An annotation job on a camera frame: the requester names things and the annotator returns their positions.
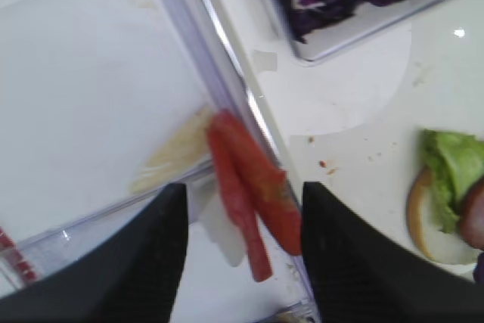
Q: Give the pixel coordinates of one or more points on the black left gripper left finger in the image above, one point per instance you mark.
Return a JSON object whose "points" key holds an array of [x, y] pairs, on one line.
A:
{"points": [[132, 277]]}

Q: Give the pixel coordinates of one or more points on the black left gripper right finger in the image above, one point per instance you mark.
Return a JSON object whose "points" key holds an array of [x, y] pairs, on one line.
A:
{"points": [[358, 274]]}

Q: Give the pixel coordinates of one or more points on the purple cabbage leaf piece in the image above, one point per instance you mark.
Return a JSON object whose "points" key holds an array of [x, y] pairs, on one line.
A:
{"points": [[478, 272]]}

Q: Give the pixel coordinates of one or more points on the white tomato support block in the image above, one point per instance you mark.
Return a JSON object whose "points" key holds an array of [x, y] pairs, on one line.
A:
{"points": [[222, 231]]}

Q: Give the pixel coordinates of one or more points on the inner red tomato slice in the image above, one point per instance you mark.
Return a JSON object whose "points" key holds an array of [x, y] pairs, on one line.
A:
{"points": [[266, 182]]}

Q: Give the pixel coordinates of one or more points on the red tomato slice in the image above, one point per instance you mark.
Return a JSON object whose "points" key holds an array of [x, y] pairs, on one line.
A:
{"points": [[266, 182], [238, 206]]}

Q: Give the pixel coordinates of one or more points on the outer red tomato slice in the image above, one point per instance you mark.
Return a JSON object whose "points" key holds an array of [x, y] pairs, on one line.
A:
{"points": [[238, 206]]}

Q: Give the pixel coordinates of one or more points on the green lettuce leaf on bun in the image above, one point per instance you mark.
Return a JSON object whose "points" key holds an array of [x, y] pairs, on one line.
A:
{"points": [[455, 162]]}

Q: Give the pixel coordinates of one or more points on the bottom bun slice on tray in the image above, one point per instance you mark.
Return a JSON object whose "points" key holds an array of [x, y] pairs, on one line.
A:
{"points": [[426, 231]]}

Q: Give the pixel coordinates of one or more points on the left upper clear holder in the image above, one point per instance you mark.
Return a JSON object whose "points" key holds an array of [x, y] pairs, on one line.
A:
{"points": [[57, 249]]}

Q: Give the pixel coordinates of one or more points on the pink ham slice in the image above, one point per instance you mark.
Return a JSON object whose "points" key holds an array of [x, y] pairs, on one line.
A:
{"points": [[471, 223]]}

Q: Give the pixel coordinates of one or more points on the left red straw strip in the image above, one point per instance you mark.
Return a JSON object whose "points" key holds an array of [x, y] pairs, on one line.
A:
{"points": [[16, 260]]}

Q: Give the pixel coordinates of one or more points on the cream metal tray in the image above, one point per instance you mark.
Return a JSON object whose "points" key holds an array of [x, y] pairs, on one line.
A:
{"points": [[351, 121]]}

